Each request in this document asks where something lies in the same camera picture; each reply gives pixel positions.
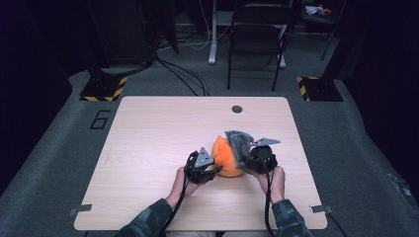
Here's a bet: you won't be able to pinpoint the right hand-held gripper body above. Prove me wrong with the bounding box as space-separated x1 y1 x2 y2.
245 137 282 175

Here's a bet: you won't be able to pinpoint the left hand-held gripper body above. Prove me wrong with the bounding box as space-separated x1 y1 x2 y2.
186 147 214 185

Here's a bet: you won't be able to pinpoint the orange plush toy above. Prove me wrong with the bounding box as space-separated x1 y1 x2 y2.
210 134 246 179

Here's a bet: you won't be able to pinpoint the grey fluffy cloth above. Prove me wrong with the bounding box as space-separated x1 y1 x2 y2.
223 129 255 174

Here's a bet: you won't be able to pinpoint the person's left hand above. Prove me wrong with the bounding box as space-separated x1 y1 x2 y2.
165 166 206 209

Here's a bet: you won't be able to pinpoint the person's right hand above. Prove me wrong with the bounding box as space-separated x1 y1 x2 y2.
251 165 287 205

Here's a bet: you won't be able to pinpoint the grey tape strip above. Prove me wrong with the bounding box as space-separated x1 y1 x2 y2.
309 204 333 214
68 203 93 217

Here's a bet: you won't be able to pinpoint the black yellow-striped stand base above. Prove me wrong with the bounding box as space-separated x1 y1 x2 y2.
79 75 128 103
295 76 345 103

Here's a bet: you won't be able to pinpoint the white desk leg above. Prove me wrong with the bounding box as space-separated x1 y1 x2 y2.
208 0 219 65
277 23 288 69

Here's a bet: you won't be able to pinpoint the black folding chair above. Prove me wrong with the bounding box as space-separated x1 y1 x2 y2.
226 2 294 93

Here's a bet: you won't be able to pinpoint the dark cabinet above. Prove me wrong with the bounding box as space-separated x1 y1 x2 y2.
86 0 156 67

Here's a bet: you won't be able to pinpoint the small orange and white clutter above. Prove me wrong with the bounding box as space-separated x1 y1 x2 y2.
304 4 332 17

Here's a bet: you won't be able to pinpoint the left hand-held gripper cable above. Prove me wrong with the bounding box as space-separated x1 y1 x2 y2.
157 151 200 237

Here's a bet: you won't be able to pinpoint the hand-held gripper cable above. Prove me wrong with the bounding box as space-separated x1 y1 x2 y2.
259 153 279 237
157 151 200 237

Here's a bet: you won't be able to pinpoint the right hand-held gripper cable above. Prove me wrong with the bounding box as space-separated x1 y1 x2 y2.
259 153 279 237

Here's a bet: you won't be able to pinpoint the black floor cables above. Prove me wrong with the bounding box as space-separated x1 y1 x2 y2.
153 53 211 98

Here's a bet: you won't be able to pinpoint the thin black cable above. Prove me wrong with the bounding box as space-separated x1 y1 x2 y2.
325 212 348 237

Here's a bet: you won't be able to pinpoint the white cables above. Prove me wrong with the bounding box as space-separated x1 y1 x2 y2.
157 0 231 52

